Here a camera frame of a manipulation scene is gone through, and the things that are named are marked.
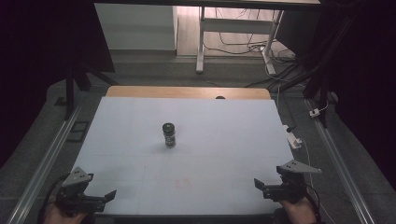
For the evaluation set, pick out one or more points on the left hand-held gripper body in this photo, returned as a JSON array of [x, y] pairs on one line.
[[76, 183]]

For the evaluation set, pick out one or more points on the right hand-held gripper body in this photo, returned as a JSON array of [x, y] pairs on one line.
[[289, 186]]

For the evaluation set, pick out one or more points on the person's right hand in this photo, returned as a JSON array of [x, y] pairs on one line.
[[300, 213]]

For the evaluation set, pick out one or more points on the person's left hand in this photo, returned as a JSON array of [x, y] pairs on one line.
[[59, 217]]

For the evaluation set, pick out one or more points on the white power strip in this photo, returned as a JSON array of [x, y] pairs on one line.
[[292, 138]]

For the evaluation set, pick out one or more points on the white table cover sheet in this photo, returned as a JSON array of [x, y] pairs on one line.
[[193, 174]]

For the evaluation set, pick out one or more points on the small white adapter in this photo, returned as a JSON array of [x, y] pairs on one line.
[[314, 112]]

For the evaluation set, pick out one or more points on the dark spice jar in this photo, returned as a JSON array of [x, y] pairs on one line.
[[169, 135]]

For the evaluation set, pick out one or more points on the black tripod stand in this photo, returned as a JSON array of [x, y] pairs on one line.
[[73, 81], [320, 87]]

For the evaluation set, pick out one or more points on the wooden table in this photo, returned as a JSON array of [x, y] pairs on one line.
[[186, 92]]

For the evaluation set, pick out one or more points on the black curtain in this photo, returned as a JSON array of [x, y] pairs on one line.
[[367, 77], [37, 62]]

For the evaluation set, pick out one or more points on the white cabinet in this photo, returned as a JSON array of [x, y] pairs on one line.
[[135, 26]]

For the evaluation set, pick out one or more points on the aluminium floor rail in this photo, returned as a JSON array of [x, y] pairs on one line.
[[43, 168], [339, 165]]

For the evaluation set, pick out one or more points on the black rectangular floor frame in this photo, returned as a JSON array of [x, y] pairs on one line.
[[77, 131]]

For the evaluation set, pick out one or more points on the white desk frame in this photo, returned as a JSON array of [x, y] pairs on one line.
[[236, 25]]

